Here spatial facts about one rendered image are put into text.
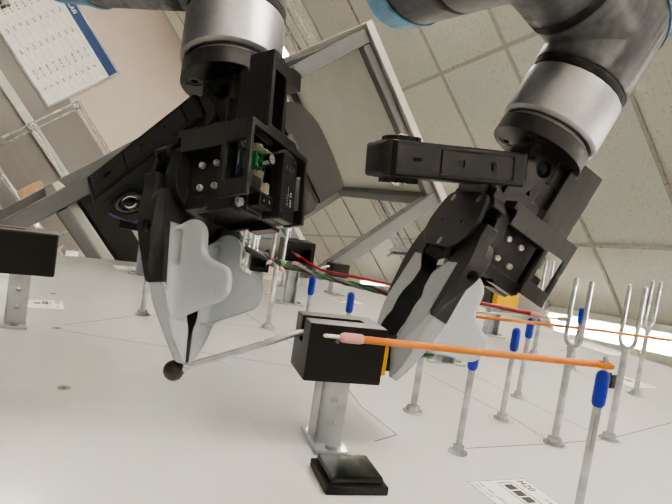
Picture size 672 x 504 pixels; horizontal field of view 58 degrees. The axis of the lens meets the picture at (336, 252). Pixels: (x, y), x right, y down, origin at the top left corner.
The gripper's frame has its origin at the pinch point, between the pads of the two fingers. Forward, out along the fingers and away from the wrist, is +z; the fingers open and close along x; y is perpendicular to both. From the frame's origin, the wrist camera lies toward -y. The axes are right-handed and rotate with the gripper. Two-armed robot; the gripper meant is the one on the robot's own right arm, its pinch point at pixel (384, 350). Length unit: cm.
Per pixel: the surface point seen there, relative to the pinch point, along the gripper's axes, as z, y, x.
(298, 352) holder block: 3.3, -5.5, 0.1
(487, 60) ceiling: -154, 89, 267
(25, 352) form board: 17.5, -21.4, 17.2
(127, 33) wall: -134, -152, 771
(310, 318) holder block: 0.8, -6.4, -0.7
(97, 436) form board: 14.3, -14.3, -0.6
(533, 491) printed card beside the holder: 2.5, 11.4, -7.2
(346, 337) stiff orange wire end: 0.0, -7.7, -11.5
